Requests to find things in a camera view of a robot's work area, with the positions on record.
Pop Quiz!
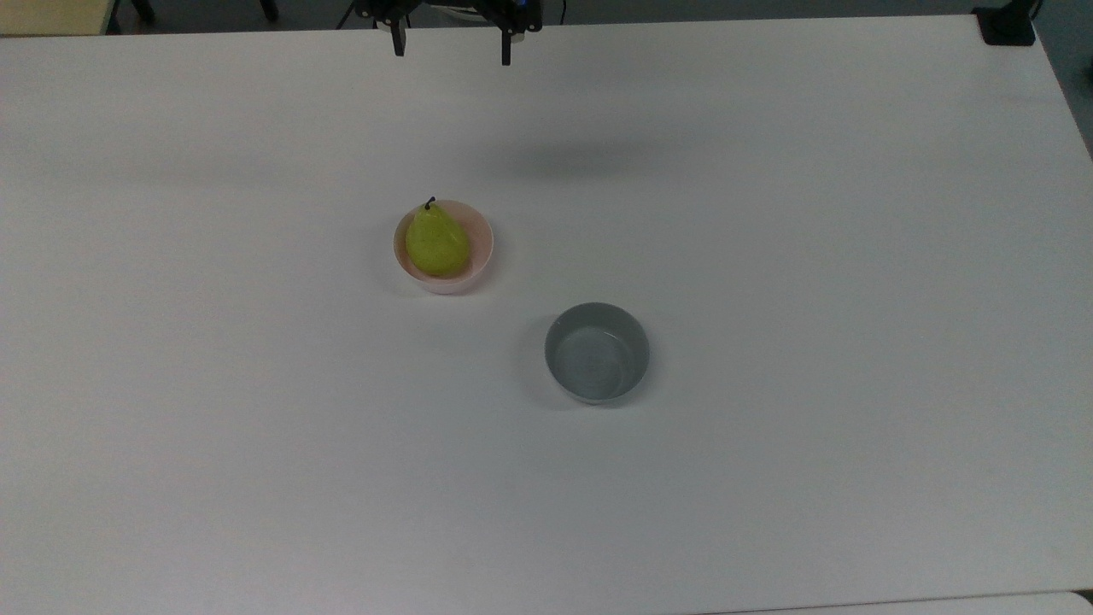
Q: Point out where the adjacent white table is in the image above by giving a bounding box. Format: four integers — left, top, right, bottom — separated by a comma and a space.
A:
700, 590, 1093, 615

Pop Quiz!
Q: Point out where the black table clamp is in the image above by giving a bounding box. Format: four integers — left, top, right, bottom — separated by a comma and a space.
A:
972, 0, 1044, 47

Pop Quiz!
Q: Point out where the green pear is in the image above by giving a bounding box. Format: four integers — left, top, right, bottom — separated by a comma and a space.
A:
405, 196, 471, 278

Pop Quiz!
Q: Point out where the pink bowl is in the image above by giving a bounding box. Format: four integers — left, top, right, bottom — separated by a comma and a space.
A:
393, 200, 494, 296

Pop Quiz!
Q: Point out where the beige desk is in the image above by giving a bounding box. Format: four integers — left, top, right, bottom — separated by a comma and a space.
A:
0, 0, 119, 37

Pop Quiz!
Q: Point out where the grey bowl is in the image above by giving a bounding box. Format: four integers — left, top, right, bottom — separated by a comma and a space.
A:
545, 302, 651, 406

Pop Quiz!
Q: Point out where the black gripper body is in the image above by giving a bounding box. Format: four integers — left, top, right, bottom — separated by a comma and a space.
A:
353, 0, 544, 21

